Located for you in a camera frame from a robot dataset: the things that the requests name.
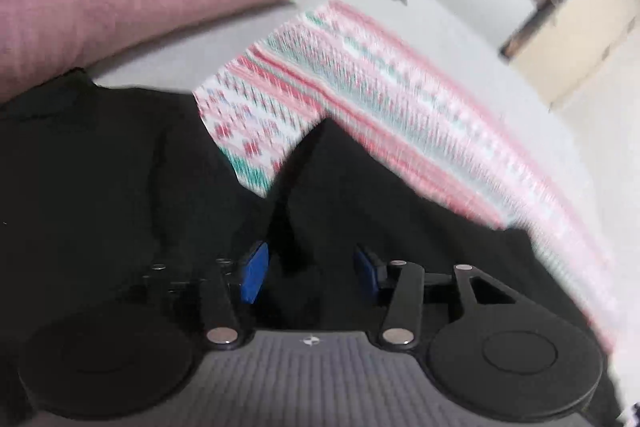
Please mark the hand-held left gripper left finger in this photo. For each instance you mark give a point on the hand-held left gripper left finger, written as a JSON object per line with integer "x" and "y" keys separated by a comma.
{"x": 253, "y": 271}

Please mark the black pants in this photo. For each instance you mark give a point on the black pants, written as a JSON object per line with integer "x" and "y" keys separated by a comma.
{"x": 125, "y": 187}

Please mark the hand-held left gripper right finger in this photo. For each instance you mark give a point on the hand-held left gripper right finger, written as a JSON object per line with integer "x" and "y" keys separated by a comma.
{"x": 364, "y": 271}

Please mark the red green patterned blanket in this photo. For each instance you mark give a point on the red green patterned blanket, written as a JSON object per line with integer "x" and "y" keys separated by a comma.
{"x": 380, "y": 107}

